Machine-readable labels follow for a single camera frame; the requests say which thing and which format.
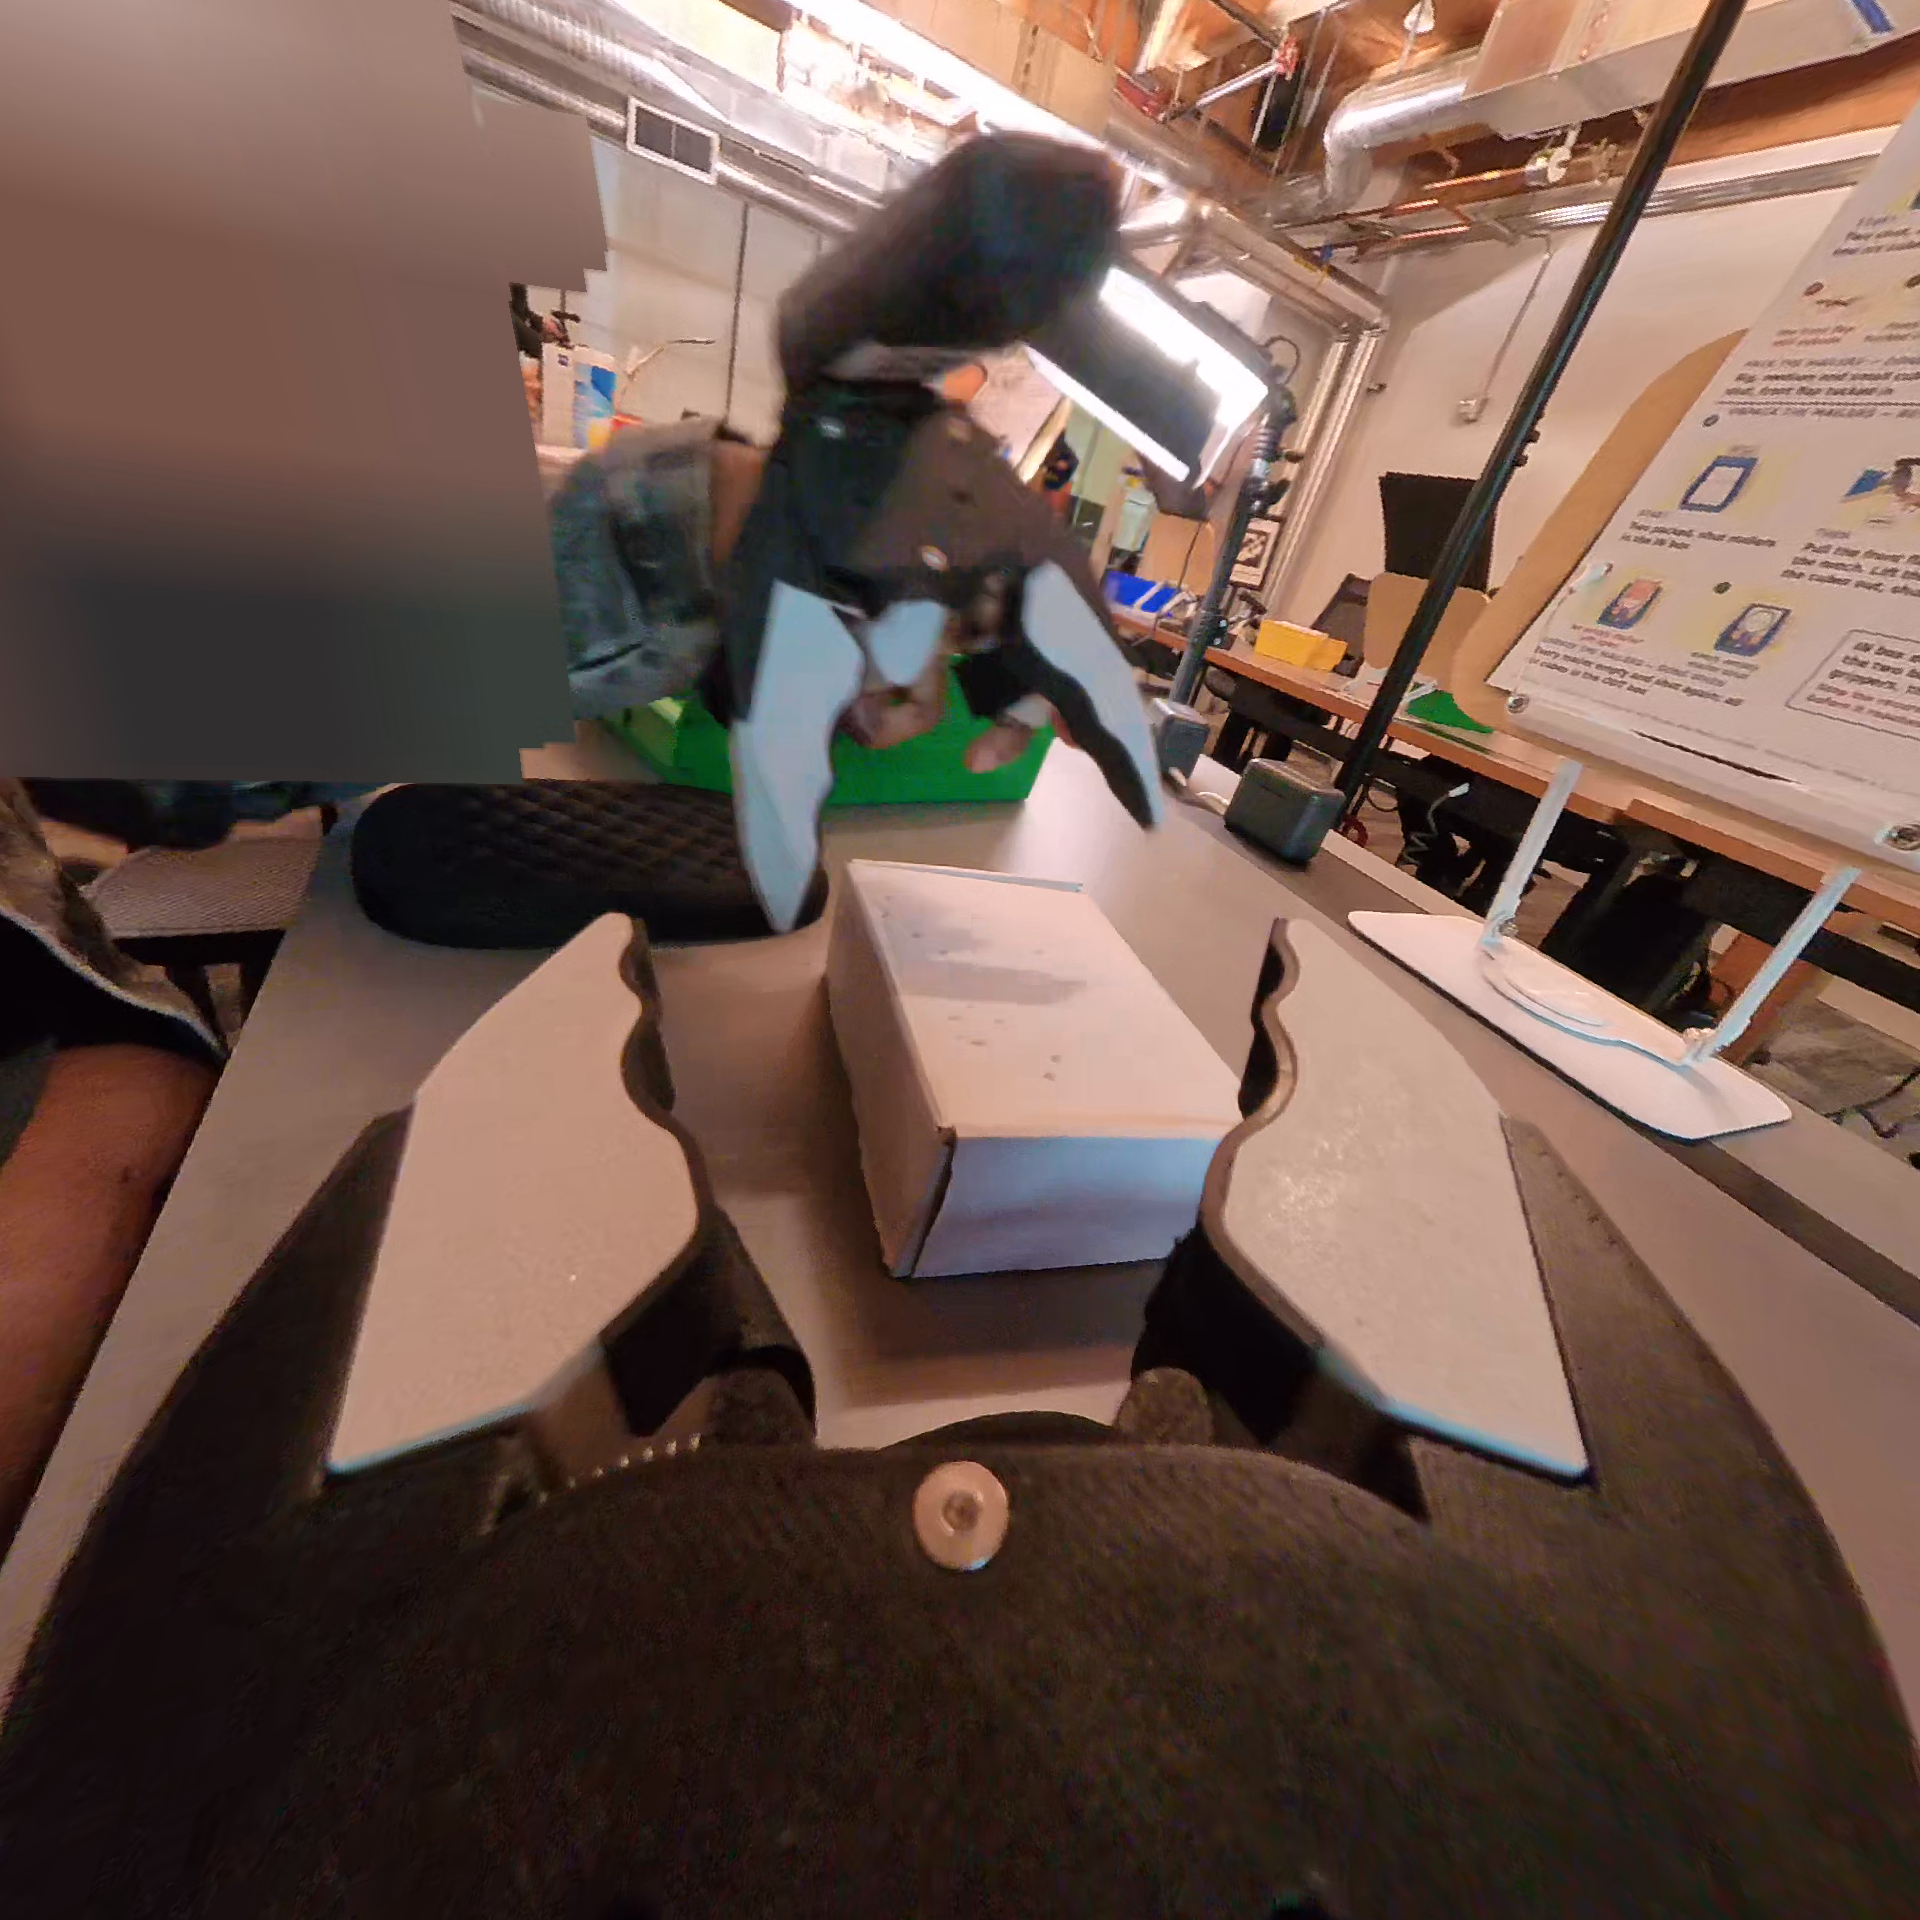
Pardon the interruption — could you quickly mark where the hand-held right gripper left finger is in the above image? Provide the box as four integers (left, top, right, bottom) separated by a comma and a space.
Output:
325, 912, 710, 1488

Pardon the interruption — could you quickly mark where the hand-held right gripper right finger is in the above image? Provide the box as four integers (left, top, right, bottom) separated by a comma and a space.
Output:
1196, 918, 1591, 1483

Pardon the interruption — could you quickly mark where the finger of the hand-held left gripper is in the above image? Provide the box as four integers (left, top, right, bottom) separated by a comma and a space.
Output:
1025, 559, 1170, 833
730, 582, 867, 937

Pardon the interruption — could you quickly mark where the white cardboard box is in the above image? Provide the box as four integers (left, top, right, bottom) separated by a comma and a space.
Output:
823, 859, 1248, 1282

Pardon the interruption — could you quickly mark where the person's left hand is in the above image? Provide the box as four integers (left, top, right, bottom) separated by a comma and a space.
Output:
839, 679, 1058, 775

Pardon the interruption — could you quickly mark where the green plastic bin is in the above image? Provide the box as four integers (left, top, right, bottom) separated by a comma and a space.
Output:
600, 657, 1062, 806

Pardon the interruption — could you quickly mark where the black light stand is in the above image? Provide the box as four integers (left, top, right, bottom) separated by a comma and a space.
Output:
1165, 383, 1302, 710

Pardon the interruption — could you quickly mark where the grey pole base block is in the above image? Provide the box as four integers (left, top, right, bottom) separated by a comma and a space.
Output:
1223, 757, 1348, 866

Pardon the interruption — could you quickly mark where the black quilted case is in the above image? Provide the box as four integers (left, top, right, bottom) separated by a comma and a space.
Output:
352, 781, 830, 950

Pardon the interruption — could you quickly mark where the white poster stand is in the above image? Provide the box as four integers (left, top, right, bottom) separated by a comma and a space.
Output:
1345, 757, 1865, 1146

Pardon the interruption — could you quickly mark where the bright light panel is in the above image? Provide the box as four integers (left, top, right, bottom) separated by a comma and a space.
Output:
1031, 262, 1280, 493

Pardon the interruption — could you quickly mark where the black panel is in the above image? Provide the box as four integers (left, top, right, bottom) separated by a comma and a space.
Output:
1380, 473, 1503, 596

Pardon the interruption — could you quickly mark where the wooden table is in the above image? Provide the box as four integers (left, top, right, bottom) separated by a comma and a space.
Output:
1154, 614, 1920, 971

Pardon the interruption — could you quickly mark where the person's leg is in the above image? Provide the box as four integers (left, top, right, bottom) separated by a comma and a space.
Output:
0, 1035, 227, 1551

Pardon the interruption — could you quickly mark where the black slanted pole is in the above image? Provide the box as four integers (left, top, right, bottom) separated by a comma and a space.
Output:
1331, 0, 1760, 809

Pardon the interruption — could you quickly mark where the person's camouflage clothing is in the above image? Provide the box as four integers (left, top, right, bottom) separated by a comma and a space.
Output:
0, 781, 229, 1071

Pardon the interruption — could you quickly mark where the brown cardboard sheet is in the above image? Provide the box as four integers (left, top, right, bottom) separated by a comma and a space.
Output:
1355, 330, 1746, 696

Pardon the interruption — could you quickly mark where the instruction poster board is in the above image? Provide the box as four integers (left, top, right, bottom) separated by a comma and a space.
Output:
1484, 127, 1920, 877

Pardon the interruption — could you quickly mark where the white wall vent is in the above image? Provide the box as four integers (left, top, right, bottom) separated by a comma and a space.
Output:
624, 97, 719, 186

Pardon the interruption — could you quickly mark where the silver air duct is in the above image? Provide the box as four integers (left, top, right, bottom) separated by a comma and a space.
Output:
1316, 57, 1490, 217

